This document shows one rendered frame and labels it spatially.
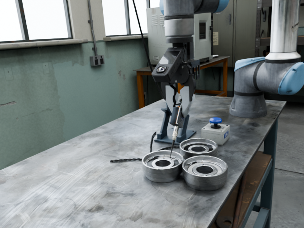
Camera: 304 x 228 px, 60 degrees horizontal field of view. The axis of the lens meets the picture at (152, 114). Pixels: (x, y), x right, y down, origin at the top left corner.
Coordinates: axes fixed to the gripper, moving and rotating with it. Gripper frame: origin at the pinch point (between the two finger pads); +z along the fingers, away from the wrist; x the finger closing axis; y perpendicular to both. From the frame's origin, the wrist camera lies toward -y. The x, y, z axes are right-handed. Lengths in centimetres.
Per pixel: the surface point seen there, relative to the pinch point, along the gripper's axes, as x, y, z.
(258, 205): -13, 68, 69
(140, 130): 23.1, 15.0, 13.2
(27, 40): 158, 69, -23
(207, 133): -3.9, 12.7, 9.9
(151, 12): 127, 207, -45
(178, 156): -2.1, -5.7, 10.0
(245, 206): -14.9, 20.4, 38.2
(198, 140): -3.4, 6.0, 9.6
